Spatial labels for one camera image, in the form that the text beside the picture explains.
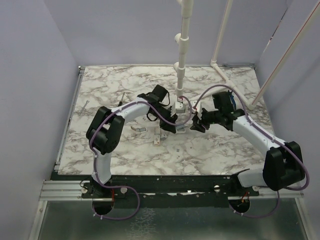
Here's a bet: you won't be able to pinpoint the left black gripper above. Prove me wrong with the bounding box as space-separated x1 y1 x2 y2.
150 105 178 133

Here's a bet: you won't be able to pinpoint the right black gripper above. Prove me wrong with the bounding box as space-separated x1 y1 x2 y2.
190 108 222 133

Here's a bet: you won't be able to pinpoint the white staple box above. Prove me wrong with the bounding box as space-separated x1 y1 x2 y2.
153 126 161 146

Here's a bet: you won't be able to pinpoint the white stapler base piece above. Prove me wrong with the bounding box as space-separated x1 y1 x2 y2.
130 126 148 133

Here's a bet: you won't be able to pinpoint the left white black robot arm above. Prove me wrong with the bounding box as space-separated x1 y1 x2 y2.
86 85 178 198

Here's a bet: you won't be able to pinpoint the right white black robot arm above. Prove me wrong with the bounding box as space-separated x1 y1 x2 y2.
191 91 306 196

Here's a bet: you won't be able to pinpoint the yellow black screwdriver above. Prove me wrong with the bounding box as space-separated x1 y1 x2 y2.
119 92 125 106

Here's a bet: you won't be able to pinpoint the small silver wrench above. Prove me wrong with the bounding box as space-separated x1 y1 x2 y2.
78 100 90 116

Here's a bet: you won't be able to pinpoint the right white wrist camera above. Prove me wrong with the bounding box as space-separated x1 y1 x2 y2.
191 100 203 125

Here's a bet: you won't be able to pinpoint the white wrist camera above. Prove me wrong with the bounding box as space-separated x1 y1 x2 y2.
170 101 186 117
191 100 203 125

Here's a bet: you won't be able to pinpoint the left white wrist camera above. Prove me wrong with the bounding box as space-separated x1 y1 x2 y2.
170 101 186 117

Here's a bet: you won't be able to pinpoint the blue handled pliers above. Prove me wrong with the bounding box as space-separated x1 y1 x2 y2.
227 90 237 110

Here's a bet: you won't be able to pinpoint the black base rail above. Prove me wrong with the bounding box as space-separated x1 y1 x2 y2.
51 171 276 208

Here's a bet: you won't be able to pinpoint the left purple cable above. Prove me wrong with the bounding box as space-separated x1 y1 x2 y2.
89 96 193 221

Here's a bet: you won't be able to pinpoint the purple cable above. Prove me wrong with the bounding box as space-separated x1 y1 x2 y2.
193 84 311 219
89 96 193 221

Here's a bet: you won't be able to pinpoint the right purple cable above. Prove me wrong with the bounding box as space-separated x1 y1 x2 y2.
193 84 311 219

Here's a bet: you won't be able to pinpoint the white PVC pipe frame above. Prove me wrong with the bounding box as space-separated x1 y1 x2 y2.
172 0 320 111

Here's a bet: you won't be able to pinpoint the aluminium extrusion rail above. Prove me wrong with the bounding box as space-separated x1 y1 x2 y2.
38 177 305 201

